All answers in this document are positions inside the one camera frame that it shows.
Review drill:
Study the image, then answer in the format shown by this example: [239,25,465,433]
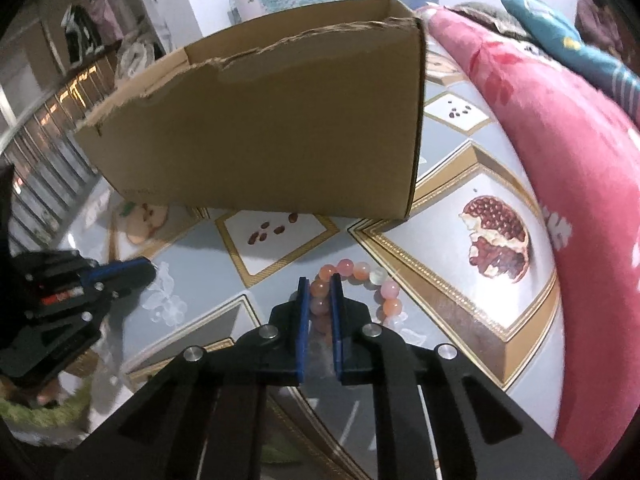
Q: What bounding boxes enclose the pink orange bead bracelet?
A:
[308,258,406,334]

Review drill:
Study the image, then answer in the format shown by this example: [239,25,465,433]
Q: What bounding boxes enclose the person's left hand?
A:
[6,378,62,408]

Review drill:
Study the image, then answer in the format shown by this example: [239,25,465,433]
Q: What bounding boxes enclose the green fuzzy sleeve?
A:
[1,376,92,448]

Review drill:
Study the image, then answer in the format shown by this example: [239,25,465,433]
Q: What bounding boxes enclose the fruit pattern table cover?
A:
[64,39,564,434]

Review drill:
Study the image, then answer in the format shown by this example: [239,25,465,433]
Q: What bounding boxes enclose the hanging clothes on rack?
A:
[61,0,165,88]

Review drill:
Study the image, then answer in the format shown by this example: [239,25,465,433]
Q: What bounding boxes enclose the brown cardboard box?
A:
[76,0,426,220]

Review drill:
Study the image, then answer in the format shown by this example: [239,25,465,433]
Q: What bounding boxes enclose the pink red floral blanket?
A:
[421,6,639,478]

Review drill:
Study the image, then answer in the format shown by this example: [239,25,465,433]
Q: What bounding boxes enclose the teal patterned pillow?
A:
[501,0,639,125]

